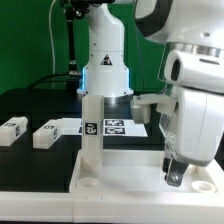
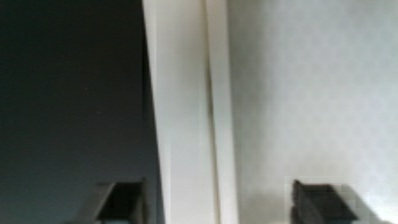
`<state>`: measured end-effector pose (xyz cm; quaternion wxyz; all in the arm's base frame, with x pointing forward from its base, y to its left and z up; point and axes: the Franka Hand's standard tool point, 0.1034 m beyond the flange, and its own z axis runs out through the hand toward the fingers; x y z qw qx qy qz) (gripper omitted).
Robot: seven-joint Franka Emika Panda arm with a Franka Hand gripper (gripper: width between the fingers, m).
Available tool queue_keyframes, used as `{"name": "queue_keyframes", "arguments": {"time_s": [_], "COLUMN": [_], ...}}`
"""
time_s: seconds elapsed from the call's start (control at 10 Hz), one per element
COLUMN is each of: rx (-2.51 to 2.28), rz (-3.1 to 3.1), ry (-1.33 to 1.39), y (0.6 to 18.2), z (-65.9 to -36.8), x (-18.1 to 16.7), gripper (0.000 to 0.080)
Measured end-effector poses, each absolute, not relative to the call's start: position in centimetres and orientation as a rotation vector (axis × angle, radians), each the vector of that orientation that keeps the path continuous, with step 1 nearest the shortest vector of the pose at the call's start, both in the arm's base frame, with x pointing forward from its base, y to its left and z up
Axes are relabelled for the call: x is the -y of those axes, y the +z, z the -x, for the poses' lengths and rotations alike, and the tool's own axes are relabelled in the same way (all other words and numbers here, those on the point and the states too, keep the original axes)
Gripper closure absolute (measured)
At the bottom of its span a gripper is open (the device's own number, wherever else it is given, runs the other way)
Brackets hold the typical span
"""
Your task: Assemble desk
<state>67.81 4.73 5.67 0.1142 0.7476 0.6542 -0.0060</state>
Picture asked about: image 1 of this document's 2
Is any white desk top tray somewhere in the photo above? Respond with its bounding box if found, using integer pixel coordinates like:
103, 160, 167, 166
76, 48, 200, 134
69, 149, 224, 193

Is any black cable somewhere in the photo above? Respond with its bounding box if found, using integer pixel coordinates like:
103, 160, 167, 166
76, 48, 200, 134
26, 72, 83, 90

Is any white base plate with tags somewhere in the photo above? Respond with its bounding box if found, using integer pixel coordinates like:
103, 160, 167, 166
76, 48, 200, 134
62, 118, 147, 137

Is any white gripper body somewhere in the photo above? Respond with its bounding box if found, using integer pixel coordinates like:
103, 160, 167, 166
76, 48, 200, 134
160, 50, 224, 166

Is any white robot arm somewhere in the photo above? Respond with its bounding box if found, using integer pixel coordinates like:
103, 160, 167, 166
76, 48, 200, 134
80, 0, 224, 186

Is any white front fence rail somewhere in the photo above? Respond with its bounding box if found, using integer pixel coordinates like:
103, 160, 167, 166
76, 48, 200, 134
0, 192, 224, 224

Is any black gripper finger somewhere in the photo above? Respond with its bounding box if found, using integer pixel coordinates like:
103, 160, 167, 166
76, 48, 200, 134
164, 159, 188, 187
162, 158, 171, 174

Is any white cable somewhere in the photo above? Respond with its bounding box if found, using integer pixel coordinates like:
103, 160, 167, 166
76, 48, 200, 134
48, 0, 58, 75

